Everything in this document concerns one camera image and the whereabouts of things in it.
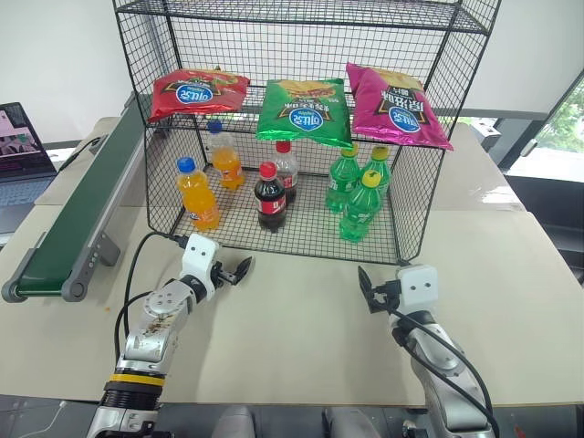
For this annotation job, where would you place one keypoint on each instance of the green soda bottle yellow cap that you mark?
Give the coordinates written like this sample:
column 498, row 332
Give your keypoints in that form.
column 340, row 182
column 358, row 214
column 381, row 172

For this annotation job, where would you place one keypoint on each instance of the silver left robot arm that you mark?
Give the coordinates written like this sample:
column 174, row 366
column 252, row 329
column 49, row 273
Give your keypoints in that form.
column 150, row 333

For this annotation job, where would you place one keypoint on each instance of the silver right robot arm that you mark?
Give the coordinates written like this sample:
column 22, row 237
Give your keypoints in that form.
column 438, row 365

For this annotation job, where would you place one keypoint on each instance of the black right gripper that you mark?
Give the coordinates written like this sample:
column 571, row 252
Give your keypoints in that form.
column 387, row 295

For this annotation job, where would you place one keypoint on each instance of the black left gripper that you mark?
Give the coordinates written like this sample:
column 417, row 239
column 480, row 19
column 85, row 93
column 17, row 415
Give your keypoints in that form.
column 222, row 275

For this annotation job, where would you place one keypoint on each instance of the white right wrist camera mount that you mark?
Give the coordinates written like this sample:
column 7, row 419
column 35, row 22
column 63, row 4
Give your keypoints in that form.
column 417, row 287

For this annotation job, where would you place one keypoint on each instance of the red chips bag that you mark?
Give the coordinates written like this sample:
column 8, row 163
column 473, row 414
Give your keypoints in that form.
column 196, row 93

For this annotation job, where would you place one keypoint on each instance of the magenta chips bag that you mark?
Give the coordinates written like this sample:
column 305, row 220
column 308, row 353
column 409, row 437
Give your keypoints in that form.
column 397, row 111

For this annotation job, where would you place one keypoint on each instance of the white box device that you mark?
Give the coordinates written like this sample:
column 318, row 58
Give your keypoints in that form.
column 487, row 132

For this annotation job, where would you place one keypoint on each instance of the cola bottle red cap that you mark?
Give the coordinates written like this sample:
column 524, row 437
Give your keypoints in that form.
column 271, row 205
column 288, row 172

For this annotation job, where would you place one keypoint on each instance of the open laptop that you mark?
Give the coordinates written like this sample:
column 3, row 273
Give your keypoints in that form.
column 20, row 182

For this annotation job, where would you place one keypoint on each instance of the green chips bag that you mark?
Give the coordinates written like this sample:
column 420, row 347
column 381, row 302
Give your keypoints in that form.
column 303, row 116

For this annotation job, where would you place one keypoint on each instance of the orange soda bottle blue cap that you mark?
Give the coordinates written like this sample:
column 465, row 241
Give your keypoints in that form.
column 198, row 201
column 226, row 166

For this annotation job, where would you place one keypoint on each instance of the green conveyor belt grey frame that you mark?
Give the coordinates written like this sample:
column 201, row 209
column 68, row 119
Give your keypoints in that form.
column 77, row 214

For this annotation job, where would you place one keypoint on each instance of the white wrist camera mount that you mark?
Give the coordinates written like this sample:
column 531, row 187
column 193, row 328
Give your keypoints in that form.
column 198, row 262
column 417, row 287

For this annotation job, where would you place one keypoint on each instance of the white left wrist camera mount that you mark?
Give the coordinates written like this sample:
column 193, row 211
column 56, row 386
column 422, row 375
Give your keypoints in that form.
column 198, row 262

